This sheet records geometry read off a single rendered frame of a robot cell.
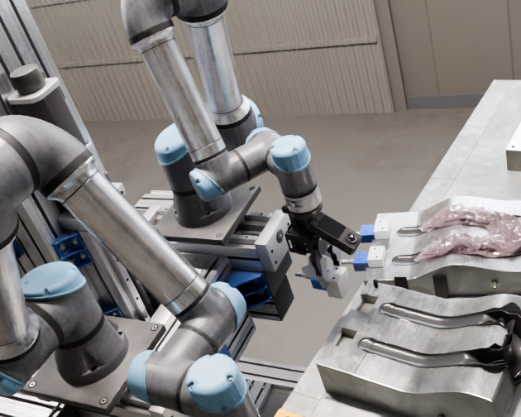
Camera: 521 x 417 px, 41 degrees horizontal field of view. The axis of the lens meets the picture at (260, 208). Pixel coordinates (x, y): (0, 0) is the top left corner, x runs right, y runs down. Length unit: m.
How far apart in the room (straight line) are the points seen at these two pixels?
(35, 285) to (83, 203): 0.35
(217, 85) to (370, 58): 2.45
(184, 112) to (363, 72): 2.69
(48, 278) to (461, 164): 1.26
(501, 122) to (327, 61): 1.94
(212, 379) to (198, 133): 0.61
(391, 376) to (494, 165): 0.86
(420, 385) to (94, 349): 0.64
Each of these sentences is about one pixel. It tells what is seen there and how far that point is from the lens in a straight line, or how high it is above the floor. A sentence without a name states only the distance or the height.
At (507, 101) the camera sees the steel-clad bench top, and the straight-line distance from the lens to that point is 2.40.
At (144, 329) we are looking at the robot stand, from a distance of 1.50.
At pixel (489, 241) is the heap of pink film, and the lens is 1.67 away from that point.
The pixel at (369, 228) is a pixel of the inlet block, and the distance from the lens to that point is 1.82.
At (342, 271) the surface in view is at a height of 0.96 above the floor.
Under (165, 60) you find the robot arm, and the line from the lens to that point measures 1.41.
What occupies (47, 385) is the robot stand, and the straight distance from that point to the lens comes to 1.51.
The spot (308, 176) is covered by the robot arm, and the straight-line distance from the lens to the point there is 1.40.
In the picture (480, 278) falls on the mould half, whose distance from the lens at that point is 1.65.
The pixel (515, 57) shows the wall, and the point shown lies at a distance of 3.86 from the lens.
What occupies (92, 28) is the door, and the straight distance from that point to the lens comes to 4.83.
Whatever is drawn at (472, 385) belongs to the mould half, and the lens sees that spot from 1.34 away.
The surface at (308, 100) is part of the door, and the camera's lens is 4.25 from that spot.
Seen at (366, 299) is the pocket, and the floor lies 0.87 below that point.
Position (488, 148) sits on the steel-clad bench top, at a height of 0.80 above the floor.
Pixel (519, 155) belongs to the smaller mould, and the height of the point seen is 0.86.
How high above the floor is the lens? 1.98
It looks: 33 degrees down
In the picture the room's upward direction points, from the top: 19 degrees counter-clockwise
